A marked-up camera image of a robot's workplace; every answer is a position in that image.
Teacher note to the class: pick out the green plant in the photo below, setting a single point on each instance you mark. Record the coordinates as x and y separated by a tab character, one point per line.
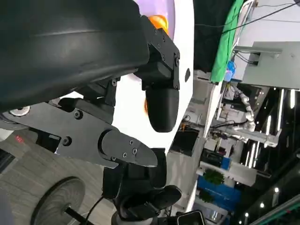
207	197
213	177

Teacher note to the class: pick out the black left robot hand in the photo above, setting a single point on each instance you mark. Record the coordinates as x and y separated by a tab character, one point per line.
70	47

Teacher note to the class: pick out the blue panel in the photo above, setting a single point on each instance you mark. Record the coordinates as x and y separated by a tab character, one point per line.
225	194

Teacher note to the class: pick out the black round disc base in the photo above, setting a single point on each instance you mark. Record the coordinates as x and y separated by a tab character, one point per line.
58	201

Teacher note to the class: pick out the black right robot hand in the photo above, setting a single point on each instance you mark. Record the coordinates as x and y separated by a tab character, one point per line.
140	187

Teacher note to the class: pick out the lilac plate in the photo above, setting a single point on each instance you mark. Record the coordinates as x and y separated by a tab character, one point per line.
161	8

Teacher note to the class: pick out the black floor box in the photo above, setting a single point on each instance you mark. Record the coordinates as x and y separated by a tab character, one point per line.
186	143

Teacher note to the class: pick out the grey machine cabinet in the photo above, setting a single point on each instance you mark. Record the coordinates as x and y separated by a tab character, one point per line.
272	66

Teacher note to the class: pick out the orange white toy bread roll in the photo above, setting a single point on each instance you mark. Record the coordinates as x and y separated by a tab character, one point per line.
159	21
146	107

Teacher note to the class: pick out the black curtain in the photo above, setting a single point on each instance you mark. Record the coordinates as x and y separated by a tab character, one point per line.
206	35

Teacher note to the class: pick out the green cloth backdrop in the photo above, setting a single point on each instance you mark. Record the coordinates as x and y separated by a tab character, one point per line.
226	44

